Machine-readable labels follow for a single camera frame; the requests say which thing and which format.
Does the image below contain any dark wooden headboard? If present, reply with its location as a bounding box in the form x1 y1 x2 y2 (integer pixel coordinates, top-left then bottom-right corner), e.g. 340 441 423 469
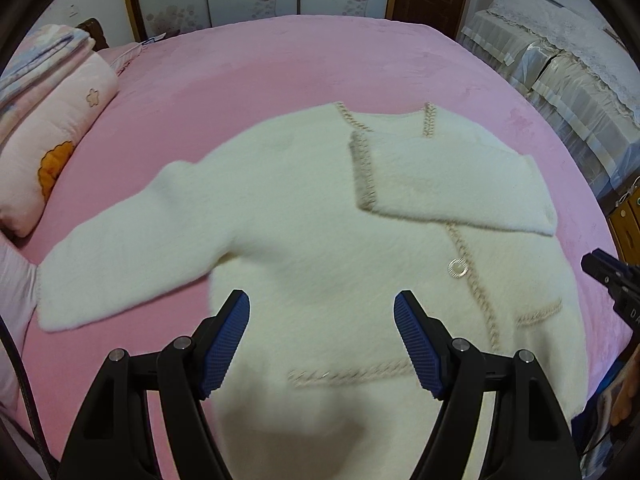
75 17 110 52

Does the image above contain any wooden cabinet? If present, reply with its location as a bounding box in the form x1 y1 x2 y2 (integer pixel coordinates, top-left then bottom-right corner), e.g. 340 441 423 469
602 175 640 262

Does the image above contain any pink bed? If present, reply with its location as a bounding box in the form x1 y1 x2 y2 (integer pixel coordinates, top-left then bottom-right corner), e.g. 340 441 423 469
0 14 636 480

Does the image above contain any pink cloth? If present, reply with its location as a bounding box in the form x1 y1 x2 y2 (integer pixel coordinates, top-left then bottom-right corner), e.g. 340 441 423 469
0 232 41 413

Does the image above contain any folded pastel blanket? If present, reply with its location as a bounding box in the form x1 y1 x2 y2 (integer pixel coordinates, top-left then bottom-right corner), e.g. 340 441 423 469
0 23 97 113

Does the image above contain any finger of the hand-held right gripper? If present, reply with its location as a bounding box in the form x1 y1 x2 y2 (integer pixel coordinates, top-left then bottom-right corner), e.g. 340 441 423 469
581 250 640 306

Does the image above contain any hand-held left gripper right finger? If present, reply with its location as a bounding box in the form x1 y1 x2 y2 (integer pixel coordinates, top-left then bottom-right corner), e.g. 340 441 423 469
394 289 583 480

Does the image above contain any white fluffy cardigan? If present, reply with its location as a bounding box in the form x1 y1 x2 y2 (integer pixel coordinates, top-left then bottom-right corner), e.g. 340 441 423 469
36 101 592 480

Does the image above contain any black cable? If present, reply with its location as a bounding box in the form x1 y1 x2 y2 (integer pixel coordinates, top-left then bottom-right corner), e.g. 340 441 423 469
0 305 53 480

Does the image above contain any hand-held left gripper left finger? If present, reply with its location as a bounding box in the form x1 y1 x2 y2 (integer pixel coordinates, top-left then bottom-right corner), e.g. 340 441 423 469
57 289 251 480

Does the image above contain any person's right hand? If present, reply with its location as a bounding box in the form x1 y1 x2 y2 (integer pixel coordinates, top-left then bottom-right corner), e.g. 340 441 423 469
614 371 640 425

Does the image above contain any sofa with lace cover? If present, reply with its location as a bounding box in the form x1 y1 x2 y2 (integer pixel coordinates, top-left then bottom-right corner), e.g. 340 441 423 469
457 0 640 202

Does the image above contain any pink flower print pillow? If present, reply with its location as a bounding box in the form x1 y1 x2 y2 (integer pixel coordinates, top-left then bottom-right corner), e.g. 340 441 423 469
0 51 121 239

